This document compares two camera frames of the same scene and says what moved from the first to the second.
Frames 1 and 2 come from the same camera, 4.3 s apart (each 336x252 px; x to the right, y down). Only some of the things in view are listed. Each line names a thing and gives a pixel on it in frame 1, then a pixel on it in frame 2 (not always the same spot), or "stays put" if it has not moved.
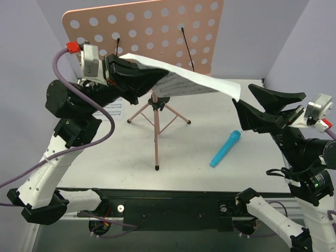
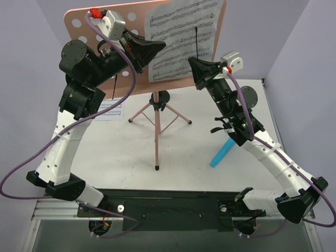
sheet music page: x=115 y=109 stays put
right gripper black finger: x=273 y=102 -> x=202 y=70
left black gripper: x=107 y=70 -> x=134 y=54
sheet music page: x=179 y=82 -> x=188 y=28
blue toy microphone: x=233 y=137 stays put
